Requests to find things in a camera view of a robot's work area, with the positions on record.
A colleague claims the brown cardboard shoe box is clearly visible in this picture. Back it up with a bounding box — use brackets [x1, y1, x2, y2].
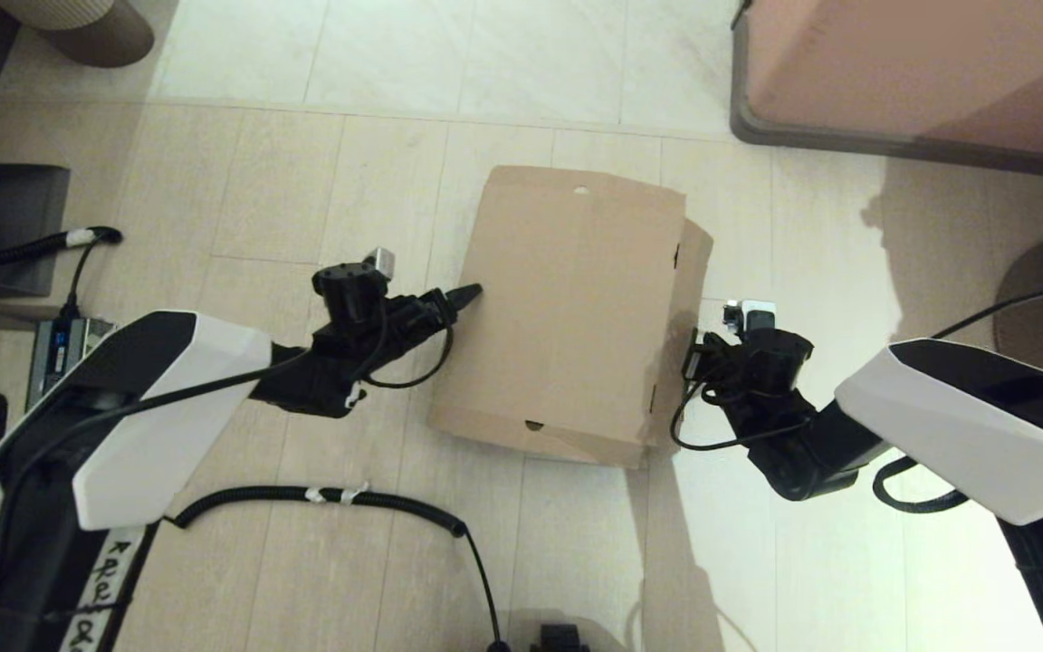
[427, 165, 714, 470]

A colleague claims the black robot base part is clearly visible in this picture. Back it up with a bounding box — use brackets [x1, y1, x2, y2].
[529, 623, 591, 652]

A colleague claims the grey power supply box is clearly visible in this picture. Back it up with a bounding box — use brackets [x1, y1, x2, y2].
[25, 317, 117, 408]

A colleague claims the black square stand base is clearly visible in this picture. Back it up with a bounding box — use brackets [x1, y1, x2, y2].
[0, 163, 70, 300]

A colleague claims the pink upholstered furniture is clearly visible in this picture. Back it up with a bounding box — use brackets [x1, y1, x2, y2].
[730, 0, 1043, 182]

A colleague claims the beige ribbed cylinder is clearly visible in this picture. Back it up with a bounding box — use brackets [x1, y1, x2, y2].
[0, 0, 156, 68]

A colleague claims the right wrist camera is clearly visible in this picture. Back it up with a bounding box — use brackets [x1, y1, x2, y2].
[722, 299, 778, 332]

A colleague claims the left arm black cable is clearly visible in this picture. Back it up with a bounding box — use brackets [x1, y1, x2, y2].
[0, 321, 456, 508]

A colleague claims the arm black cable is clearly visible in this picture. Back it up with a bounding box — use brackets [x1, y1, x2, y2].
[0, 321, 456, 508]
[669, 288, 1043, 452]

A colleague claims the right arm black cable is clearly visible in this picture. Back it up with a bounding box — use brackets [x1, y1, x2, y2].
[669, 288, 1043, 452]

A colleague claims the black coiled cable white tape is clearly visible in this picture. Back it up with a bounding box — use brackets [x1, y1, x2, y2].
[164, 485, 512, 652]

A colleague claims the thin black power cable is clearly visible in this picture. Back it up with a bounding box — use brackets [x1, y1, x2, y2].
[64, 240, 106, 320]

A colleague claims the black corrugated hose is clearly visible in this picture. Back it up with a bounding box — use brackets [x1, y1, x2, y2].
[0, 226, 124, 269]

